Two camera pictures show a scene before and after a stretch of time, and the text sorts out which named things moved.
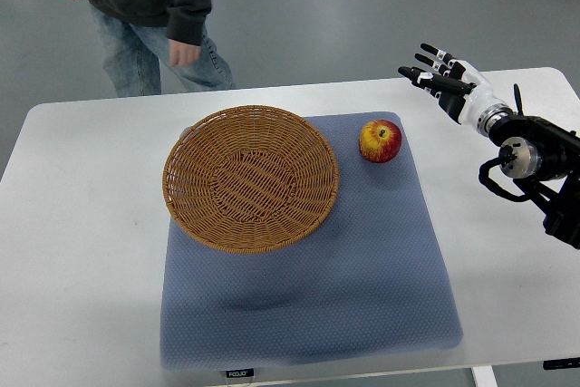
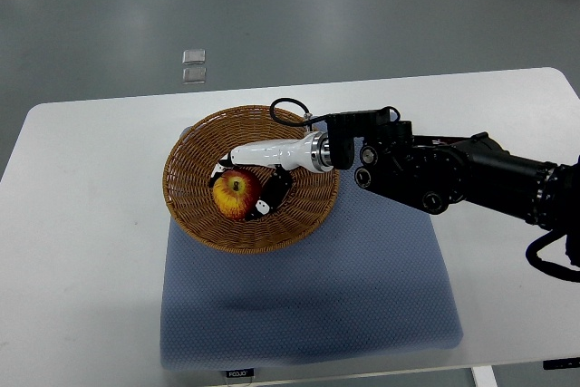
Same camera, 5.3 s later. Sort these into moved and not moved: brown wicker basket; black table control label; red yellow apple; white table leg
Moved: red yellow apple
Not moved: white table leg; brown wicker basket; black table control label
